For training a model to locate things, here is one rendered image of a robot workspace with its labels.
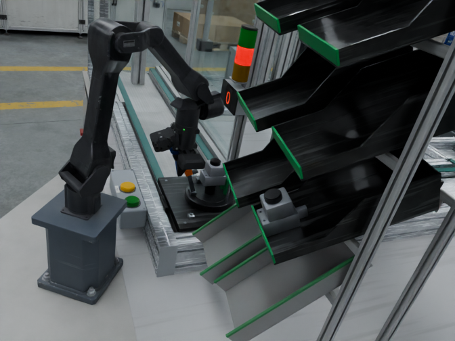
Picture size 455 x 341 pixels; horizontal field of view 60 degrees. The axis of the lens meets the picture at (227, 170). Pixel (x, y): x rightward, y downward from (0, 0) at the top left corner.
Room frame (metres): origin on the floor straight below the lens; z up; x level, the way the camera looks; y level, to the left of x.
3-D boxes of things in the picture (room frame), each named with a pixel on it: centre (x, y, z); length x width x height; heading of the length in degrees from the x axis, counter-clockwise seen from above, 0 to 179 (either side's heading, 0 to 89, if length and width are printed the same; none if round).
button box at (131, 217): (0.92, 0.27, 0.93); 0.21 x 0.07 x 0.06; 27
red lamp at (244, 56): (1.17, 0.02, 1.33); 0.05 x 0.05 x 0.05
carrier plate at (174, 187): (0.95, 0.04, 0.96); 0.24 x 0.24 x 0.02; 27
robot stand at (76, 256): (0.68, 0.29, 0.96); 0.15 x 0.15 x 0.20; 82
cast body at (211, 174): (0.95, 0.03, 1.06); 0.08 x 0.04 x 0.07; 117
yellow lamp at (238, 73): (1.17, 0.02, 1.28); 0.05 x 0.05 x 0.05
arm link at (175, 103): (0.90, 0.12, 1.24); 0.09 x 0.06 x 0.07; 143
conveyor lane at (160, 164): (1.22, 0.15, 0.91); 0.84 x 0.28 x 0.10; 27
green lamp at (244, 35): (1.17, 0.02, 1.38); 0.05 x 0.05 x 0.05
